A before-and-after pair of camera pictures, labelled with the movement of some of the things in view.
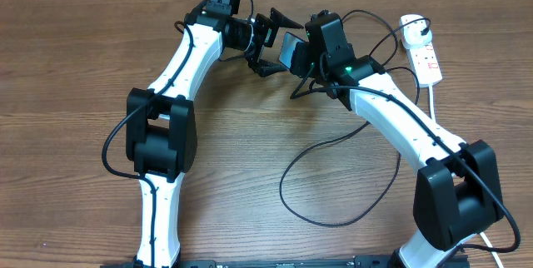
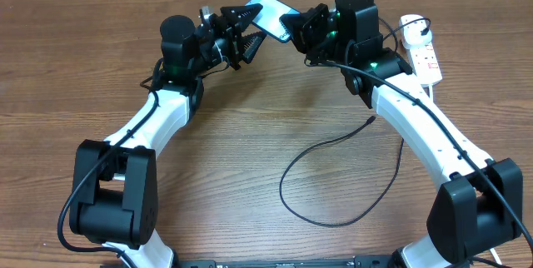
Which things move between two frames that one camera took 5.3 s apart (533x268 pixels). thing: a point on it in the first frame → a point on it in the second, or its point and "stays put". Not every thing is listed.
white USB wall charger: (415, 31) stays put
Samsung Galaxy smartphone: (287, 47) → (269, 17)
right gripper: (302, 55) → (301, 32)
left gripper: (264, 23) → (231, 32)
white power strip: (425, 63) stays put
